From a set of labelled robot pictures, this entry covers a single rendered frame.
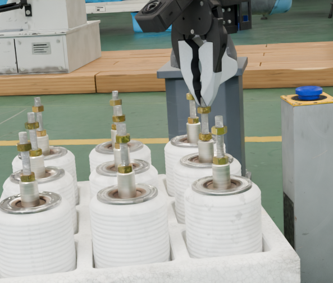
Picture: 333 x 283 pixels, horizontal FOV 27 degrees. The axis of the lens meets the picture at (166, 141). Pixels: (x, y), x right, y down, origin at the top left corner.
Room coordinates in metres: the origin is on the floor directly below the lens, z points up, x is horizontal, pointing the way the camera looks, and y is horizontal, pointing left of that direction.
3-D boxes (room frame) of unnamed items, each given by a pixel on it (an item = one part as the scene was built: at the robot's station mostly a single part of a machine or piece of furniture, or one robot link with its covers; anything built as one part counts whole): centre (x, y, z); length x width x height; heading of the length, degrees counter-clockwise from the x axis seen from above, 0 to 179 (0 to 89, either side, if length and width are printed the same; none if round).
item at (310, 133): (1.05, -0.22, 0.16); 0.07 x 0.07 x 0.31; 5
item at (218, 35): (0.94, -0.07, 0.42); 0.05 x 0.02 x 0.09; 42
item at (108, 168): (0.94, 0.06, 0.25); 0.08 x 0.08 x 0.01
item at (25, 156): (0.82, 0.17, 0.30); 0.01 x 0.01 x 0.08
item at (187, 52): (0.98, -0.06, 0.38); 0.06 x 0.03 x 0.09; 132
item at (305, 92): (1.04, -0.22, 0.32); 0.04 x 0.04 x 0.02
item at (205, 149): (0.95, -0.06, 0.26); 0.02 x 0.02 x 0.03
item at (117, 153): (0.94, 0.06, 0.26); 0.02 x 0.02 x 0.03
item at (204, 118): (0.96, -0.06, 0.30); 0.01 x 0.01 x 0.08
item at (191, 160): (0.95, -0.06, 0.25); 0.08 x 0.08 x 0.01
